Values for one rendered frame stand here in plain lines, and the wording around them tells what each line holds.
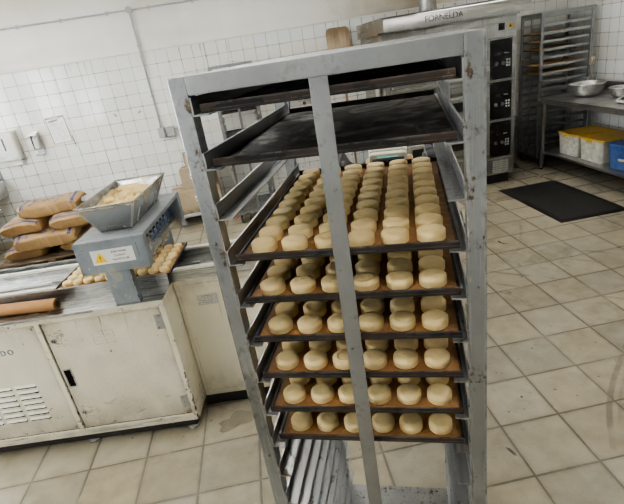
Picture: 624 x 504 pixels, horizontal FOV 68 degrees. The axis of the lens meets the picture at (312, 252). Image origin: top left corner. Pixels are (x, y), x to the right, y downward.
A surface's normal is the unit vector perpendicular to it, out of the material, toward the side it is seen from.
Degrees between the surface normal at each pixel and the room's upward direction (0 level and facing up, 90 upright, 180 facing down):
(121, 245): 90
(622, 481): 0
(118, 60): 90
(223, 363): 90
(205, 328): 90
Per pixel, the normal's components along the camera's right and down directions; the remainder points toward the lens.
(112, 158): 0.13, 0.37
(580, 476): -0.15, -0.91
